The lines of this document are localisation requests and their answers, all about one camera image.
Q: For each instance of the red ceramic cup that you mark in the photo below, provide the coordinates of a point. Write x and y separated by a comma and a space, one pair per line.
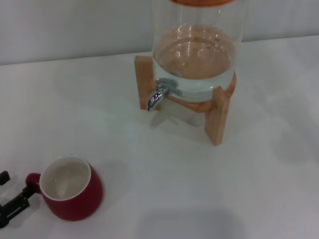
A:
82, 199

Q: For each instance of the glass water dispenser jar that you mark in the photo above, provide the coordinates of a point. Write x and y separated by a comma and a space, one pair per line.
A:
197, 62

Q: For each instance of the chrome faucet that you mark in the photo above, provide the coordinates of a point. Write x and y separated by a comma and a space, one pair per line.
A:
155, 95

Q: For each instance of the wooden dispenser stand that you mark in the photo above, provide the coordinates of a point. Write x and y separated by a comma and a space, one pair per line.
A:
218, 119

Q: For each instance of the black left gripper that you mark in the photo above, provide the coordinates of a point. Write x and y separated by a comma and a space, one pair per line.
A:
15, 207

